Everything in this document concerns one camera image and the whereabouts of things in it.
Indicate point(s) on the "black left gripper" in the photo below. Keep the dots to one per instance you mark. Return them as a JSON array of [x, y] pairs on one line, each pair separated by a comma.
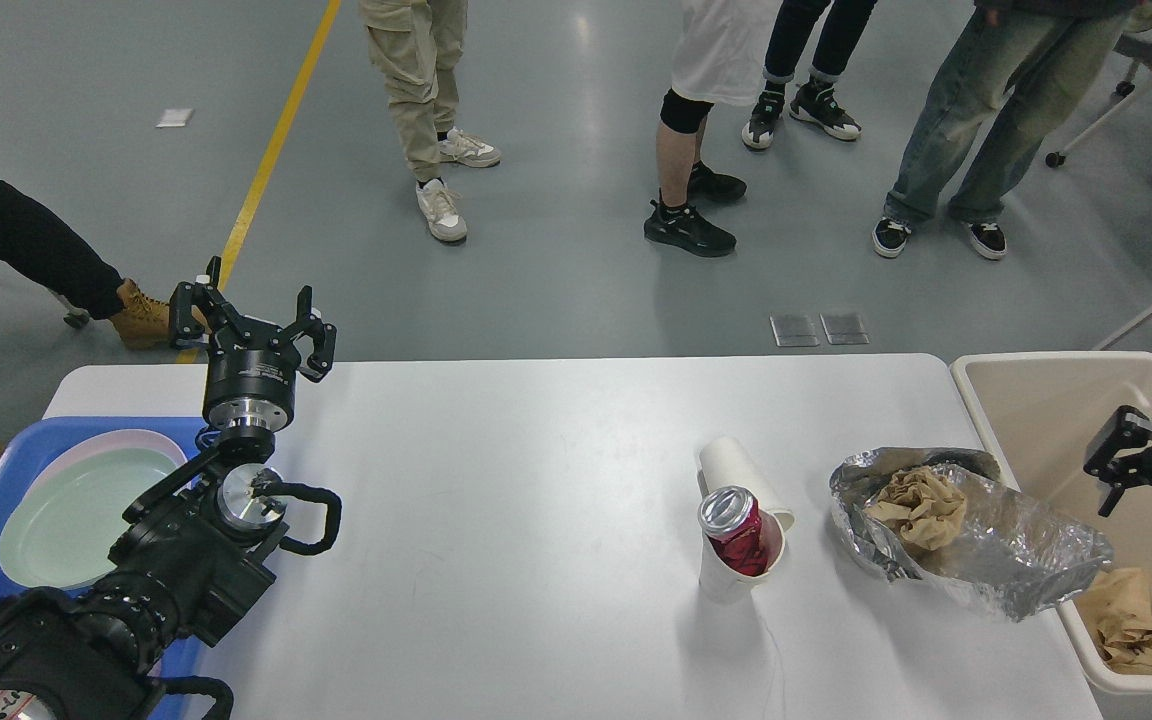
[[256, 384]]

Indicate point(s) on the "crushed red soda can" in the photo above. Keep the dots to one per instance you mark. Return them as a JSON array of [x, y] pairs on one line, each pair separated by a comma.
[[730, 518]]

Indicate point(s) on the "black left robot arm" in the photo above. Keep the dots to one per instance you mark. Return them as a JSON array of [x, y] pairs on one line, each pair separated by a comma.
[[259, 511]]

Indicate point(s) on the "pink plate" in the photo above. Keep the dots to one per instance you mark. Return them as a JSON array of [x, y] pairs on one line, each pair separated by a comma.
[[113, 440]]

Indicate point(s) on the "white paper scrap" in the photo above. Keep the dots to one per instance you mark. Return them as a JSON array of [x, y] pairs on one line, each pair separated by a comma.
[[174, 118]]

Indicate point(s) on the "white paper cup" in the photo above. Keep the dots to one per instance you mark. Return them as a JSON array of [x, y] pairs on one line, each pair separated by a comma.
[[725, 462], [721, 584]]

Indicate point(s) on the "beige plastic bin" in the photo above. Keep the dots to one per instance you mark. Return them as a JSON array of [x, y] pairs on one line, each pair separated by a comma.
[[1037, 413]]

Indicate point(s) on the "blue plastic tray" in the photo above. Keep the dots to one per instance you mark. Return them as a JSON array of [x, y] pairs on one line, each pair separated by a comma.
[[105, 651]]

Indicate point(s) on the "metal floor socket plate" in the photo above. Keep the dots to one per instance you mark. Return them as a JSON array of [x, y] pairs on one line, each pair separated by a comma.
[[801, 330]]

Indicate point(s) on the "seated person tan boots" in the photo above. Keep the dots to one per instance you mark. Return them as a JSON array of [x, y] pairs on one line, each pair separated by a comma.
[[43, 248]]

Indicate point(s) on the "green plate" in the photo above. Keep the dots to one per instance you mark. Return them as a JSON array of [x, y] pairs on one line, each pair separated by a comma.
[[61, 533]]

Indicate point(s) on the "person in beige trousers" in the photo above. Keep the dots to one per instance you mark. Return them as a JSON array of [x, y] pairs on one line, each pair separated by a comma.
[[416, 45]]

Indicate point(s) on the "brown paper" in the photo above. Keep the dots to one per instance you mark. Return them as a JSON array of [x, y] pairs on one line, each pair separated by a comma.
[[922, 506], [1117, 611]]

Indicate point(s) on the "clear plastic wrapper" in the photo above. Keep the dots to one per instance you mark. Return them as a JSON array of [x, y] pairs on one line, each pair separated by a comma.
[[1014, 557]]

